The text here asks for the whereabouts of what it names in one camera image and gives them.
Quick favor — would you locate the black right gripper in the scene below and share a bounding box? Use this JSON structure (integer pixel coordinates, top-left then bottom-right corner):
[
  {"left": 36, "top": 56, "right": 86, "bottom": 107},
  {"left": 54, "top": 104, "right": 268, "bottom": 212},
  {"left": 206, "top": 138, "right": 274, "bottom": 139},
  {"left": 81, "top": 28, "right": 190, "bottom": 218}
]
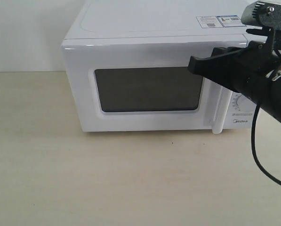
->
[{"left": 187, "top": 41, "right": 281, "bottom": 104}]

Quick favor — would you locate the white microwave door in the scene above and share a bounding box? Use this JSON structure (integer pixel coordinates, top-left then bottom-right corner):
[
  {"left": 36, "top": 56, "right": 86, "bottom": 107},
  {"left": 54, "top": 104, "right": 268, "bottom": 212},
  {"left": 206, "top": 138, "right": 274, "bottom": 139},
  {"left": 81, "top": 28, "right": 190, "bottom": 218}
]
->
[{"left": 59, "top": 39, "right": 249, "bottom": 135}]

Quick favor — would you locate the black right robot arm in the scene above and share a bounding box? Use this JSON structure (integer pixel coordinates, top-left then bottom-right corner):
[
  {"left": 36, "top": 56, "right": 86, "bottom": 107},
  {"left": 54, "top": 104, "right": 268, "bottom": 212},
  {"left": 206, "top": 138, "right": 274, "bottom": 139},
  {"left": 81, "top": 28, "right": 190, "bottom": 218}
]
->
[{"left": 188, "top": 41, "right": 281, "bottom": 123}]

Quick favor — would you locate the printed paper instruction sheet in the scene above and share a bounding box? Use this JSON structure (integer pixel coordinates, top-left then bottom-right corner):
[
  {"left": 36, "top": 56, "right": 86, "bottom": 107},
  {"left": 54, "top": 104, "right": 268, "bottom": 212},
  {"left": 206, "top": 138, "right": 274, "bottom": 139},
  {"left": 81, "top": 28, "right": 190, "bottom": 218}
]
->
[{"left": 196, "top": 15, "right": 246, "bottom": 28}]

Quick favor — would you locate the white microwave oven body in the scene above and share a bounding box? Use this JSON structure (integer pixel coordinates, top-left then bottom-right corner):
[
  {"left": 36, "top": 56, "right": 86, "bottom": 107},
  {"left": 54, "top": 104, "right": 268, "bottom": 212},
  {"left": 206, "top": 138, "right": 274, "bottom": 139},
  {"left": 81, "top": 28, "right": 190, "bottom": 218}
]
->
[{"left": 64, "top": 0, "right": 281, "bottom": 132}]

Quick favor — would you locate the white lower timer knob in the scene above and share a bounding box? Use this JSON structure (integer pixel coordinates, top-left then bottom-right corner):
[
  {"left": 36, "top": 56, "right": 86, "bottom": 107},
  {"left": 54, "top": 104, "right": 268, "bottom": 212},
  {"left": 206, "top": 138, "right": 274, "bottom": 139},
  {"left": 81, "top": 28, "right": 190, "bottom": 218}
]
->
[{"left": 234, "top": 94, "right": 256, "bottom": 113}]

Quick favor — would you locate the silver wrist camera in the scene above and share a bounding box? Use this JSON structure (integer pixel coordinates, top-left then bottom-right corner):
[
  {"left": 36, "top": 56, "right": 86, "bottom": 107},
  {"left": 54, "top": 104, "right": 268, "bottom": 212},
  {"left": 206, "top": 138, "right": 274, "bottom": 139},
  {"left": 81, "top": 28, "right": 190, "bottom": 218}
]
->
[{"left": 241, "top": 0, "right": 281, "bottom": 50}]

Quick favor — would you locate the black cable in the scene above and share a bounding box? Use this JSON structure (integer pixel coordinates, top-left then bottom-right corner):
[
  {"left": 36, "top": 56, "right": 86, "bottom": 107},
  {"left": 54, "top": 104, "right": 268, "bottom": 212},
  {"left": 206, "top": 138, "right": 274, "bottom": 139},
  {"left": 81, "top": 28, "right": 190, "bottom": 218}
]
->
[{"left": 250, "top": 105, "right": 281, "bottom": 190}]

